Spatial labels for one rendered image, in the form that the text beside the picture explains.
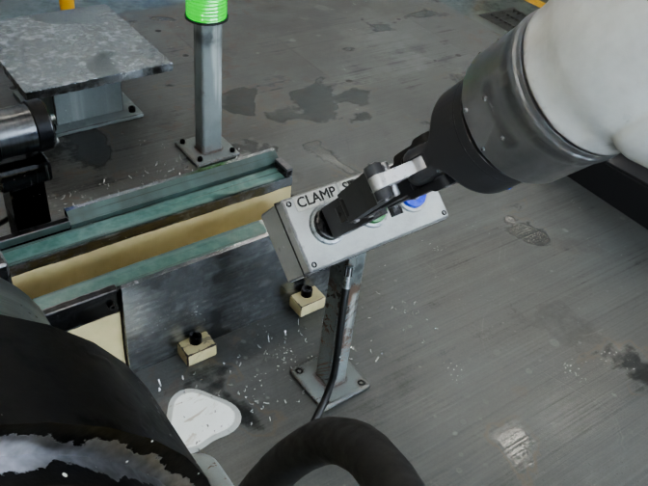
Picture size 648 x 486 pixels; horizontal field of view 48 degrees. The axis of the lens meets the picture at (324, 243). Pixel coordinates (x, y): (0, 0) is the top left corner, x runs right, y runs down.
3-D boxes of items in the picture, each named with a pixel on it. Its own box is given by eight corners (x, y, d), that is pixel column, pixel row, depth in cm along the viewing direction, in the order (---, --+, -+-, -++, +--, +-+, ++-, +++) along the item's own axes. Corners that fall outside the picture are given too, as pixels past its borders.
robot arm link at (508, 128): (493, 15, 38) (426, 67, 43) (564, 177, 37) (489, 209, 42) (602, -10, 42) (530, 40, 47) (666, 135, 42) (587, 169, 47)
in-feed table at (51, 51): (37, 160, 116) (24, 93, 108) (-16, 87, 132) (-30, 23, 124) (175, 125, 128) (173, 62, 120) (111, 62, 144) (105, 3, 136)
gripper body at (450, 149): (535, 49, 47) (448, 107, 55) (439, 76, 43) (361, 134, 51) (582, 157, 47) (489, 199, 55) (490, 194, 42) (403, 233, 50)
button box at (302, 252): (287, 284, 69) (311, 273, 64) (258, 214, 69) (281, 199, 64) (422, 229, 77) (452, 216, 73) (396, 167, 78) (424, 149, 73)
